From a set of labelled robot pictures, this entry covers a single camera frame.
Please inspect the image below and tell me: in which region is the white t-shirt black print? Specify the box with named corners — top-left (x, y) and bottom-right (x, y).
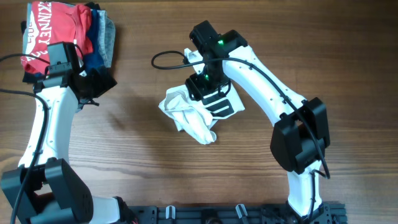
top-left (159, 85), bottom-right (245, 144)

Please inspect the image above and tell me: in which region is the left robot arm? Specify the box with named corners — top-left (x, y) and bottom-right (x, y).
top-left (1, 42), bottom-right (136, 223)

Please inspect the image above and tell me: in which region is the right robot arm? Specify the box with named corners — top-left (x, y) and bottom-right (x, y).
top-left (184, 21), bottom-right (330, 222)

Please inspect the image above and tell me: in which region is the black garment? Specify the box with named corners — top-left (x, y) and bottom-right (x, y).
top-left (20, 2), bottom-right (100, 84)

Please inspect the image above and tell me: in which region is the navy blue garment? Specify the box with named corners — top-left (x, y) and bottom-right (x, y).
top-left (34, 9), bottom-right (107, 78)

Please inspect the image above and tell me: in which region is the red printed t-shirt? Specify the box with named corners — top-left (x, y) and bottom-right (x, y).
top-left (21, 1), bottom-right (93, 73)

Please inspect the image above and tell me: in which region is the left black cable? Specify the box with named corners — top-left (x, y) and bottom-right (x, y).
top-left (0, 53), bottom-right (51, 224)

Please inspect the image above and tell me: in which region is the black cable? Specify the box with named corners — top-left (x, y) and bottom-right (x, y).
top-left (0, 53), bottom-right (51, 224)
top-left (150, 50), bottom-right (331, 222)

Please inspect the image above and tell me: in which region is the right black cable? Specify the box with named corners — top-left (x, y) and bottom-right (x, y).
top-left (150, 50), bottom-right (331, 222)

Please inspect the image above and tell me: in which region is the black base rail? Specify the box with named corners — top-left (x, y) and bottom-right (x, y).
top-left (130, 202), bottom-right (348, 224)

